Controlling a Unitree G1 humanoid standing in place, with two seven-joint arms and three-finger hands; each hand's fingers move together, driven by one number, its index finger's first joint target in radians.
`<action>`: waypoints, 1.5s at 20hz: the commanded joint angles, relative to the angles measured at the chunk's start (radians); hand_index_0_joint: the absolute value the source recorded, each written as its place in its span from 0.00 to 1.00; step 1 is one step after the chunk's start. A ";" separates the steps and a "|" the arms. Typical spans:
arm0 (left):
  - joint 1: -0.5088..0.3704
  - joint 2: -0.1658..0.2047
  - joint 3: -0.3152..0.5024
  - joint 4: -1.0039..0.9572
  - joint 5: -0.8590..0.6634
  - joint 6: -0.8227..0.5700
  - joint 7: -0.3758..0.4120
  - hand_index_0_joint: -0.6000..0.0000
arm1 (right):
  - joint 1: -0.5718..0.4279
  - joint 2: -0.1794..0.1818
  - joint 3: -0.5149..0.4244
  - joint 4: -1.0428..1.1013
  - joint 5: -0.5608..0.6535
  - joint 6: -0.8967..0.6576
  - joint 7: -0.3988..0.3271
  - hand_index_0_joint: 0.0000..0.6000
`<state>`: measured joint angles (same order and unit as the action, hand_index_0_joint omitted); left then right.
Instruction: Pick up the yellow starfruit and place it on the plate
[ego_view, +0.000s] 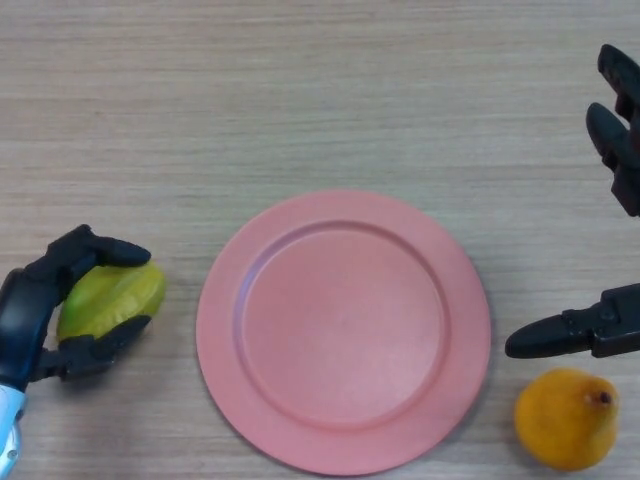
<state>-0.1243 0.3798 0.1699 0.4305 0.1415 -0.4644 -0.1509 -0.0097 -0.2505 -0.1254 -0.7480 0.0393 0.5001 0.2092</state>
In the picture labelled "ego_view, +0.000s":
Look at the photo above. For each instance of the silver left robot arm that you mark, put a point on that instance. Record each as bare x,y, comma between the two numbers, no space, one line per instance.
9,425

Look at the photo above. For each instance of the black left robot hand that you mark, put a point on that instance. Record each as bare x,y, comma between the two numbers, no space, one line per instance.
22,325

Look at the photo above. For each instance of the yellow-green starfruit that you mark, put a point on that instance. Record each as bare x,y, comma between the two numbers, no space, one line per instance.
115,295

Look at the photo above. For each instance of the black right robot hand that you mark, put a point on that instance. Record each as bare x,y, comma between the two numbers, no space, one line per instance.
617,325

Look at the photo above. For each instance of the pink round plate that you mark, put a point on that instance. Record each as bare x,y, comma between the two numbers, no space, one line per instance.
345,330

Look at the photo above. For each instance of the orange pear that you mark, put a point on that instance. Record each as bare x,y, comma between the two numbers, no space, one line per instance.
560,425

